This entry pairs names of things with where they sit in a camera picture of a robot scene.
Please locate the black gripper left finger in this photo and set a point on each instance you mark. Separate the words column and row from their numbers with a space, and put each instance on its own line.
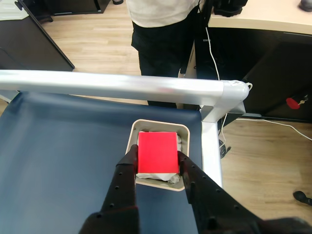
column 122, row 187

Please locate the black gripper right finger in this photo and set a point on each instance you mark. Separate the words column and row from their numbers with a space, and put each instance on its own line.
column 214, row 207

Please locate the red cube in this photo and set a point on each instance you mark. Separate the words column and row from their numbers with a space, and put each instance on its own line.
column 158, row 152

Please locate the beige box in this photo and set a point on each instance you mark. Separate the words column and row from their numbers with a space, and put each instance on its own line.
column 158, row 186

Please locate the grey-blue table mat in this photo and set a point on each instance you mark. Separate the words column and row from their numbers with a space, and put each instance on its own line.
column 61, row 146

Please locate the red key tag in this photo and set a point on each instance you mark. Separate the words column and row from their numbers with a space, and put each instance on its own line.
column 291, row 103

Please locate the person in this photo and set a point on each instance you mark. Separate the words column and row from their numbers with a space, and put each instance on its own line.
column 158, row 48

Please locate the black low furniture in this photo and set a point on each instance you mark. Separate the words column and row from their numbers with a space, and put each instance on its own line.
column 73, row 6

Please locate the beige-top black desk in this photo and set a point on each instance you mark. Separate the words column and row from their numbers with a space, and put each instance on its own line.
column 268, row 22

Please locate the white plastic panel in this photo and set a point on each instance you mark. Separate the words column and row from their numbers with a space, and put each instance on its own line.
column 9, row 11

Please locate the silver table frame rail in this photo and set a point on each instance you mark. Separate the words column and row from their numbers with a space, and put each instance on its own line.
column 97, row 83

